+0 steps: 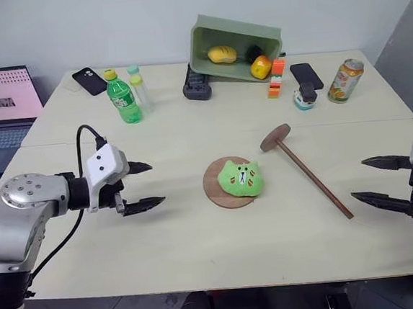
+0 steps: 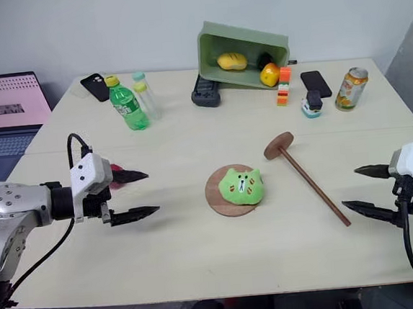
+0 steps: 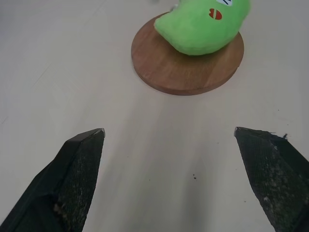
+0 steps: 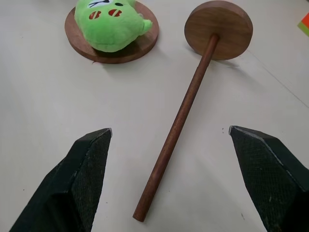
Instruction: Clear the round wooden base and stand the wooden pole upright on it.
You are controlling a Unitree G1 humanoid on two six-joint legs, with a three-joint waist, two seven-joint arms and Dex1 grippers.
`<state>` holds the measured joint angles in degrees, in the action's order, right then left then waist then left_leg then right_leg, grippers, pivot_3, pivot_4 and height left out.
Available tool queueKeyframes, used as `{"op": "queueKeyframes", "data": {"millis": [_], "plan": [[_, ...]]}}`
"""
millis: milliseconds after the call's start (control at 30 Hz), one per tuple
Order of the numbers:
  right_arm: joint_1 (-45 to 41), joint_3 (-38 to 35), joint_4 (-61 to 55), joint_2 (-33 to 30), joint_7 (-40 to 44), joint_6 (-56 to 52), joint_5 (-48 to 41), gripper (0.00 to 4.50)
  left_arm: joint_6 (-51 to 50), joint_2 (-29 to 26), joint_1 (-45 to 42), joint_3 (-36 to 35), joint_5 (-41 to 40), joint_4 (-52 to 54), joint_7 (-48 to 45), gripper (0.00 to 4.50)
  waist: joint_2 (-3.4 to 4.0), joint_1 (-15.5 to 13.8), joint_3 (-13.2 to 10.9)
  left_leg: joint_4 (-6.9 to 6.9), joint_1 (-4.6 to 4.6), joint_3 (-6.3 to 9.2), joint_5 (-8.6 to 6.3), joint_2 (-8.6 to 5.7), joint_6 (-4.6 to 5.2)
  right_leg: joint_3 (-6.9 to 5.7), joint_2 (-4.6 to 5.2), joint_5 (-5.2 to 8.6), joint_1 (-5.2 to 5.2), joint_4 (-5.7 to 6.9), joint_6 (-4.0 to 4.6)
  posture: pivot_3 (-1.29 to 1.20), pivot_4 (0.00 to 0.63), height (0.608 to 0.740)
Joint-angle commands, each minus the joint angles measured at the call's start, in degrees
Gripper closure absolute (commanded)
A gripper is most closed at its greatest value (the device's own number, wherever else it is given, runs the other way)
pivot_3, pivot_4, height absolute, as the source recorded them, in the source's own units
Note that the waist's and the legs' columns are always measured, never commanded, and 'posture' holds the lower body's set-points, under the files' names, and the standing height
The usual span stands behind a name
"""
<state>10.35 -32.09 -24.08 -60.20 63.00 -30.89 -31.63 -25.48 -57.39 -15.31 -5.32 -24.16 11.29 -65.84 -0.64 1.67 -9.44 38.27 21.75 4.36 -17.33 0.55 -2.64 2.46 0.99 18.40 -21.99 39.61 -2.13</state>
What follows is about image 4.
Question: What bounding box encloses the green plush toy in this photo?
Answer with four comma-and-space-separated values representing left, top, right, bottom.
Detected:
73, 0, 154, 53

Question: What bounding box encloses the orange and green paper block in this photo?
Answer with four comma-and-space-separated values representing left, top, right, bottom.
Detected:
297, 11, 309, 38

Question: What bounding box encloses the wooden rod with disc base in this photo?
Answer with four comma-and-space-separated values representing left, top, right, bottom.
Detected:
132, 0, 254, 222

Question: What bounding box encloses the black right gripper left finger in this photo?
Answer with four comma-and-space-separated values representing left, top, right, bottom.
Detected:
9, 128, 113, 232

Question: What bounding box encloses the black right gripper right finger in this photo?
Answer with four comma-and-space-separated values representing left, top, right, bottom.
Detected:
228, 125, 309, 232

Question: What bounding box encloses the round wooden base disc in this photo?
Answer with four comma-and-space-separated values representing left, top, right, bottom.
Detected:
64, 4, 160, 64

